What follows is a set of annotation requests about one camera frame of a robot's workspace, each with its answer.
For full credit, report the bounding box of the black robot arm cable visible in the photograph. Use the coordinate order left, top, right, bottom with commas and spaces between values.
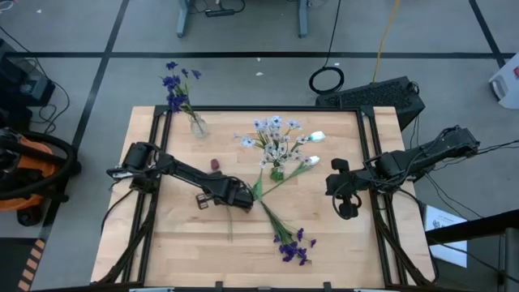
474, 139, 519, 155

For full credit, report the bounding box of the black power strip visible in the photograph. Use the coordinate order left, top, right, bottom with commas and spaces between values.
204, 7, 236, 18

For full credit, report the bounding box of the yellow cable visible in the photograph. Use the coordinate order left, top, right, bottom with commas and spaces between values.
371, 0, 402, 84

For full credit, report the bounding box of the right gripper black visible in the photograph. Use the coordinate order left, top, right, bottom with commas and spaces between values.
324, 158, 373, 221

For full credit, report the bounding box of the white step stool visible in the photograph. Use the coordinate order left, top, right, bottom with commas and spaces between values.
488, 52, 519, 110

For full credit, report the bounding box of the black striped floor mat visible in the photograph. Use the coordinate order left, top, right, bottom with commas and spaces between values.
0, 237, 48, 292

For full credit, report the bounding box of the black coiled cable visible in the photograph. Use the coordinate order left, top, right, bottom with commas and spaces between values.
308, 0, 345, 96

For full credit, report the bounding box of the black computer tower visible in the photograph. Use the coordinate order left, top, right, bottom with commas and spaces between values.
315, 75, 427, 131

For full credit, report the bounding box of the black equipment box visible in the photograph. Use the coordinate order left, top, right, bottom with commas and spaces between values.
0, 38, 56, 109

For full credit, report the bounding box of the grey desk leg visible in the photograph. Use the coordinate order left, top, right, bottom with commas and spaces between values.
176, 0, 191, 39
298, 0, 310, 40

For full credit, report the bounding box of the purple flower bunch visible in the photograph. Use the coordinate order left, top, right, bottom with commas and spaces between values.
161, 60, 204, 131
259, 200, 318, 267

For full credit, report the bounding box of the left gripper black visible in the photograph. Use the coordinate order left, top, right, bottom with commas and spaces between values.
205, 174, 255, 212

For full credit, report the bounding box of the orange black vacuum cleaner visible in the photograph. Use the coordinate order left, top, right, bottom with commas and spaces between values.
0, 127, 82, 226

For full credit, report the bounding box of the black aluminium table frame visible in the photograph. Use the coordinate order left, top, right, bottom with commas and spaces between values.
95, 91, 441, 292

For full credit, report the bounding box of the white paper sheet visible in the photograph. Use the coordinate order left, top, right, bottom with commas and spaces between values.
423, 204, 470, 268

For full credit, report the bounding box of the large white flower bunch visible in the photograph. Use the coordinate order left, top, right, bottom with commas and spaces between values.
251, 115, 311, 179

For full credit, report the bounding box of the black metal stand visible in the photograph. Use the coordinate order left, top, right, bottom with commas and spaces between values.
425, 208, 519, 292

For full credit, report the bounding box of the clear glass vase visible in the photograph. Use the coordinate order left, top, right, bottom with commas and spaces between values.
189, 113, 210, 139

